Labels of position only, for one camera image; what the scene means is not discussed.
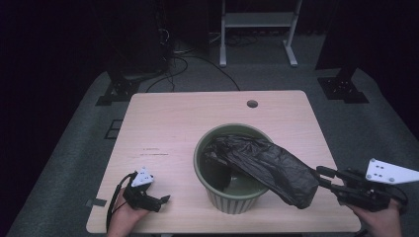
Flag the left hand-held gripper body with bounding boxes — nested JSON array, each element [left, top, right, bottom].
[[123, 167, 162, 212]]

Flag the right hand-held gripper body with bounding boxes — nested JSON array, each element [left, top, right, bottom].
[[332, 158, 419, 212]]

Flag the black plastic trash bag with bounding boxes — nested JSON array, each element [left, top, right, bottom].
[[202, 133, 320, 210]]

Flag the green plastic trash bin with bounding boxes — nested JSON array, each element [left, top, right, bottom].
[[193, 122, 275, 215]]

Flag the person's left hand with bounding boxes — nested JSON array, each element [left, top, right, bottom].
[[108, 189, 151, 236]]

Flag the person's right hand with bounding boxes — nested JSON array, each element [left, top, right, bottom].
[[345, 200, 404, 237]]

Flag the grey tape strip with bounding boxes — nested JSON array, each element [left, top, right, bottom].
[[84, 197, 108, 209]]

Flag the black stand base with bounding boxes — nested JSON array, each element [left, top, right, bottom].
[[316, 67, 370, 105], [95, 70, 141, 107]]

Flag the looped black floor cable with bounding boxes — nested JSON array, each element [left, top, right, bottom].
[[145, 56, 190, 93]]

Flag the long black floor cable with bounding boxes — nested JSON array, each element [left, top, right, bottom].
[[174, 54, 241, 92]]

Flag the tangled black cable bundle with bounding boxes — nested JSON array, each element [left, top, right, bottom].
[[226, 34, 260, 47]]

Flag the white metal stand frame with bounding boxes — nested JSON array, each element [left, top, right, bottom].
[[219, 0, 303, 68]]

